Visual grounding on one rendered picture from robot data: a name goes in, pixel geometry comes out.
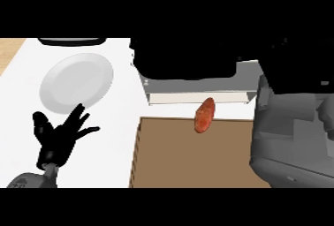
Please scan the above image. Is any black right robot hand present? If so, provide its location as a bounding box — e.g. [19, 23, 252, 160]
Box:
[128, 38, 334, 95]

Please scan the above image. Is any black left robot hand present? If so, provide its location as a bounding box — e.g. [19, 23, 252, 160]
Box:
[31, 102, 102, 172]

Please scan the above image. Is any brown tray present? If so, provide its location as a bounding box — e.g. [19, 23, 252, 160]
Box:
[128, 117, 273, 189]

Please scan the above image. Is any white round plate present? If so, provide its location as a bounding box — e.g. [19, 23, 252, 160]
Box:
[38, 52, 116, 116]

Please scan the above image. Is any orange squash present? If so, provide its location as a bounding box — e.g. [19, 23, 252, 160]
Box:
[193, 97, 217, 134]

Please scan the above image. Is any black round pan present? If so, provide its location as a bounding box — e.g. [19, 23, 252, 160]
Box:
[37, 38, 108, 48]

